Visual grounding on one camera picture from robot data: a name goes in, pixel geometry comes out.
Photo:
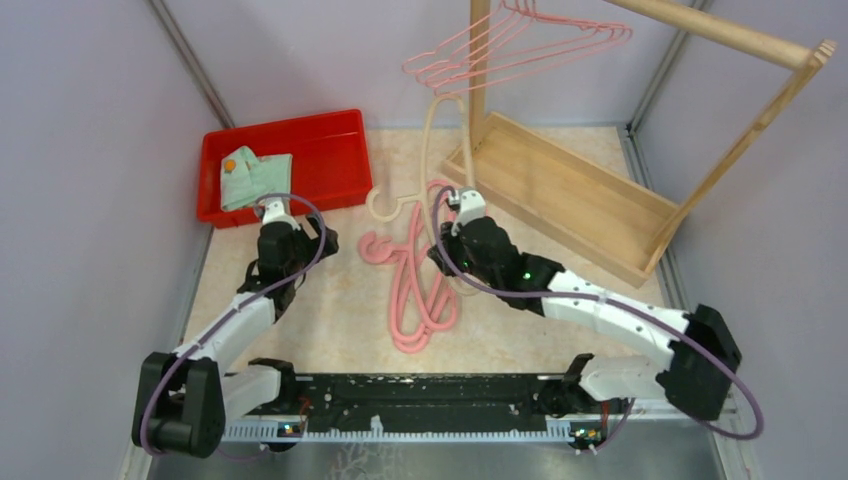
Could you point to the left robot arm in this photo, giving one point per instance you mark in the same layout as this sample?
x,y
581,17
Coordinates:
x,y
185,397

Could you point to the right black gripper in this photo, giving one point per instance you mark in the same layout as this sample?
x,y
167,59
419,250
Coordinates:
x,y
450,242

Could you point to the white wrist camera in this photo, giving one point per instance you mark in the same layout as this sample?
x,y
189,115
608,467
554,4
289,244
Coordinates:
x,y
274,210
468,205

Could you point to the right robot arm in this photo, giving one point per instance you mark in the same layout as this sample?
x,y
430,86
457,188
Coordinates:
x,y
688,358

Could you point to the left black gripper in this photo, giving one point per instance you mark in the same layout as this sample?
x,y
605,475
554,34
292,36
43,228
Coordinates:
x,y
301,235

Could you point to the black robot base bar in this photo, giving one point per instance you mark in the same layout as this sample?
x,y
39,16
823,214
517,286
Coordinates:
x,y
432,408

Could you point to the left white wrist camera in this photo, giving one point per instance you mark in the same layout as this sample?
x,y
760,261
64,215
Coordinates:
x,y
274,210

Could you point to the beige thick hanger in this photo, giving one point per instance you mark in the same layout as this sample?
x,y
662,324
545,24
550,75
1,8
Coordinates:
x,y
422,194

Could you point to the green folded cloth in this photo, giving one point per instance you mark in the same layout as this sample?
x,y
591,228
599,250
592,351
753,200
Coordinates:
x,y
245,176

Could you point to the wooden hanger rack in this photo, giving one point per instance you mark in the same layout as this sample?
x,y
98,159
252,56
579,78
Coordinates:
x,y
608,218

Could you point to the red plastic bin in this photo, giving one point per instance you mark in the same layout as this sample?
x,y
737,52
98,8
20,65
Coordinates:
x,y
322,158

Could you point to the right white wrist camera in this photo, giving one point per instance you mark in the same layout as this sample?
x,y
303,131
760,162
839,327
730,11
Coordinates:
x,y
468,205

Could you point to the thick pink hanger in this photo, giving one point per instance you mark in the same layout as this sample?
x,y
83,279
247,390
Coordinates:
x,y
415,312
430,311
397,291

